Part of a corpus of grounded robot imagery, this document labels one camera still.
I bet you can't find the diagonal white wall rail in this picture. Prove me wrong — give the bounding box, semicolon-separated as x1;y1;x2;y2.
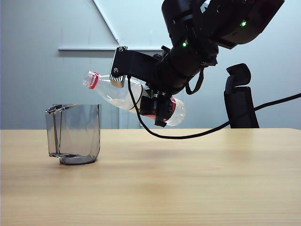
92;0;120;44

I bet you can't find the grey transparent faceted mug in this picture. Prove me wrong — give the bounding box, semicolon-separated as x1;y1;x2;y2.
45;104;102;167

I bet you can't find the clear red-label mineral water bottle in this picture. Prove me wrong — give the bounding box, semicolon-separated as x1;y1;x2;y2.
82;70;186;127

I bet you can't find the black camera cable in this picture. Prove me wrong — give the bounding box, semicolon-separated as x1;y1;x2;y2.
127;68;301;139

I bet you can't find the black office chair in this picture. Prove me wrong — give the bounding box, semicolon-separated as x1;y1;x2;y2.
223;63;260;129

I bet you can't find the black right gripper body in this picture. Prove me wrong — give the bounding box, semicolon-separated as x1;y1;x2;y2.
150;39;218;95

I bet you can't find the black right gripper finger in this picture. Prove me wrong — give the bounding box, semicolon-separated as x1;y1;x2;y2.
140;96;158;116
154;91;174;127

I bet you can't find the horizontal white wall rail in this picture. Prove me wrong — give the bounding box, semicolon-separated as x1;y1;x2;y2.
58;46;165;52

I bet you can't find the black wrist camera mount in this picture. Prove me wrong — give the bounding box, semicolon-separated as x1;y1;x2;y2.
110;46;165;89

